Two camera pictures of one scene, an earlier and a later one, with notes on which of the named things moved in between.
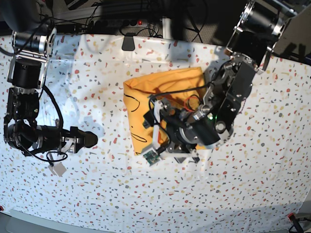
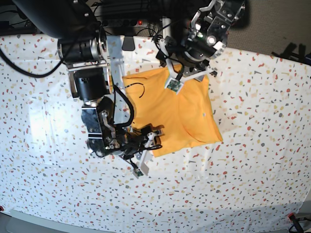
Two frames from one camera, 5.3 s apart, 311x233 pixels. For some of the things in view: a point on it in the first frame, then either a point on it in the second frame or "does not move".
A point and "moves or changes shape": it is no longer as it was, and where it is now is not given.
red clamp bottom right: [292, 217] does not move
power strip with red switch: [121, 23] does not move
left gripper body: [72, 140] -> [140, 143]
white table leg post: [167, 28] does not move
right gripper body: [170, 140] -> [181, 68]
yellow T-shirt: [171, 87] moves or changes shape
